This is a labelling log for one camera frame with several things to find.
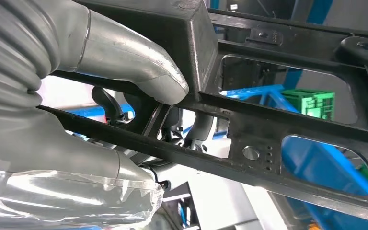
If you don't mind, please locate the blue metal storage rack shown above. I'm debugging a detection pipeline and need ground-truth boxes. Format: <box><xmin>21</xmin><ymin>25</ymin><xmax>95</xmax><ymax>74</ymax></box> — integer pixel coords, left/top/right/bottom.
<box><xmin>66</xmin><ymin>0</ymin><xmax>368</xmax><ymax>230</ymax></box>

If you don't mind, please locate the green plastic crate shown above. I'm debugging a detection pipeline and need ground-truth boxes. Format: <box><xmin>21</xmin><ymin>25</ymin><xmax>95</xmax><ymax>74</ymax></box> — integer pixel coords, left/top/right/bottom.
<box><xmin>280</xmin><ymin>89</ymin><xmax>335</xmax><ymax>121</ymax></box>

